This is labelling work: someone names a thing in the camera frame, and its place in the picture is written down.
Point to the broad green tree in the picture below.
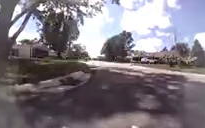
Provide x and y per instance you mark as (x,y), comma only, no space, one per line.
(118,45)

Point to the small green tree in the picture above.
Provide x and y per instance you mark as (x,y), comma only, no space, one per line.
(78,52)

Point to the grey asphalt road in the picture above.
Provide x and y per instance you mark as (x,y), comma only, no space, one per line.
(123,96)

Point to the white car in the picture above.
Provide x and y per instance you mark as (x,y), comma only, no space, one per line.
(146,60)

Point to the pale concrete driveway apron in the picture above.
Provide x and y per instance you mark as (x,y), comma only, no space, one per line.
(56,82)

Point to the dark leafy tree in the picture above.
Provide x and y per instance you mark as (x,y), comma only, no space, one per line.
(58,33)

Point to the grass lawn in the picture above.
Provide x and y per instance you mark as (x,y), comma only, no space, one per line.
(46,68)

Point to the low house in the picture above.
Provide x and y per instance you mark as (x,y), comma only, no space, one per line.
(158,55)

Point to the robot's own part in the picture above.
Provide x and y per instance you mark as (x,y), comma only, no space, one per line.
(135,126)
(65,127)

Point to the house with dark garage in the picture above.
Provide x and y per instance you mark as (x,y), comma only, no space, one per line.
(30,50)

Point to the pale bushes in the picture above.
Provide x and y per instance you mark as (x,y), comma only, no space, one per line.
(180,61)

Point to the grass verge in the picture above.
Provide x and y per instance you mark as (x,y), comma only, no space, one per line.
(190,69)

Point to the dark conifer tree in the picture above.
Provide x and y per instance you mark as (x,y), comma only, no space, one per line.
(198,52)

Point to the thick tree trunk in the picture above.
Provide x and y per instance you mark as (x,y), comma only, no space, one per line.
(3,33)

